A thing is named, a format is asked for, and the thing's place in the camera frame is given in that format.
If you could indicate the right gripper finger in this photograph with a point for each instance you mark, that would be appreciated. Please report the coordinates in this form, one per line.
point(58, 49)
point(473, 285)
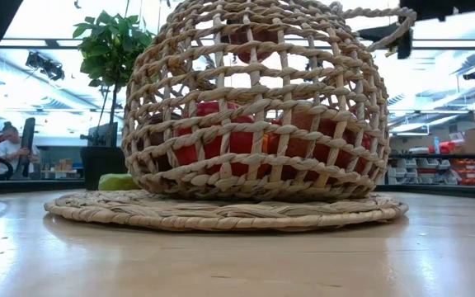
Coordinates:
point(379, 33)

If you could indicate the black ceiling fixture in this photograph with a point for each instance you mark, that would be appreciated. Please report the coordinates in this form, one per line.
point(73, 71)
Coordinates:
point(45, 66)

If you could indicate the round woven straw mat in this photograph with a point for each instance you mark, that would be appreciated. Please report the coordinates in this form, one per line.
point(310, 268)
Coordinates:
point(221, 216)

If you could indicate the dark red round fruit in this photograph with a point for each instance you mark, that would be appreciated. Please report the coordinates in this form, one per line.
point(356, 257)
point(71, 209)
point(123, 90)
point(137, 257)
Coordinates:
point(239, 142)

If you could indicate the storage shelf with bins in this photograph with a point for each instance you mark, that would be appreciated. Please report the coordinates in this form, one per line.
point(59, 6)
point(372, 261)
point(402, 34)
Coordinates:
point(427, 171)

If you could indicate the person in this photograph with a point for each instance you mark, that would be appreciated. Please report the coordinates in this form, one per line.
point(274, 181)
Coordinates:
point(12, 150)

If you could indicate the red background object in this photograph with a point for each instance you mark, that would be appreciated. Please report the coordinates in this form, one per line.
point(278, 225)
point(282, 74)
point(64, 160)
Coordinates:
point(445, 147)

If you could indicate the green potted plant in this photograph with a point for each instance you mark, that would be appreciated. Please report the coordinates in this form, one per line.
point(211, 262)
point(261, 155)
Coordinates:
point(111, 53)

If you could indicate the woven straw basket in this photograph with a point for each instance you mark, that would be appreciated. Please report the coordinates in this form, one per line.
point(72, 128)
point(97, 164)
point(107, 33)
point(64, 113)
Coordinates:
point(221, 187)

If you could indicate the green cucumber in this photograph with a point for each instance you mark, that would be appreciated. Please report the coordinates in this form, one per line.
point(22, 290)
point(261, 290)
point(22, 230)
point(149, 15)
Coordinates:
point(116, 182)

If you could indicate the black ceiling camera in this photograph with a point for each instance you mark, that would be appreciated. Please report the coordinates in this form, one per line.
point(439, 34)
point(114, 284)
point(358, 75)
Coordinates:
point(472, 74)

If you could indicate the blue bottle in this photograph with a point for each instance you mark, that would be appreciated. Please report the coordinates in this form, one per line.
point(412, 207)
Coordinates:
point(437, 145)

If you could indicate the background shelf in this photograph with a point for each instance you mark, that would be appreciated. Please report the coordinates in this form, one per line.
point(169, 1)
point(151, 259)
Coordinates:
point(62, 165)

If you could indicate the dark background monitor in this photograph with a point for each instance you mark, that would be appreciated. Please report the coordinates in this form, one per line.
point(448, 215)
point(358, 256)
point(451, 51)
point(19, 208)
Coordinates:
point(101, 136)

